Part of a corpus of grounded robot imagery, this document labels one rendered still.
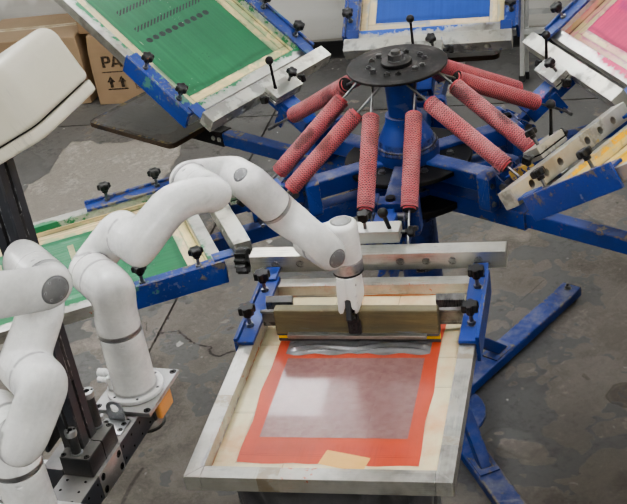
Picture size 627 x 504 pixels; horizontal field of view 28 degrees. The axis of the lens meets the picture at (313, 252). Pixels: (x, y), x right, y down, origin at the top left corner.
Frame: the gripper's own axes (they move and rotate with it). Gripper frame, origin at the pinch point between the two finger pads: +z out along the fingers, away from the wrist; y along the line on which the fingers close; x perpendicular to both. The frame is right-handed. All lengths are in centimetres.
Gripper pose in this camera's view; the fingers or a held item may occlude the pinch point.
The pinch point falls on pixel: (356, 322)
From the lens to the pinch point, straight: 307.4
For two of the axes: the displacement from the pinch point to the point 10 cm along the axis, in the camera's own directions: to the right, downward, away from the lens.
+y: -2.0, 5.2, -8.3
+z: 1.4, 8.6, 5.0
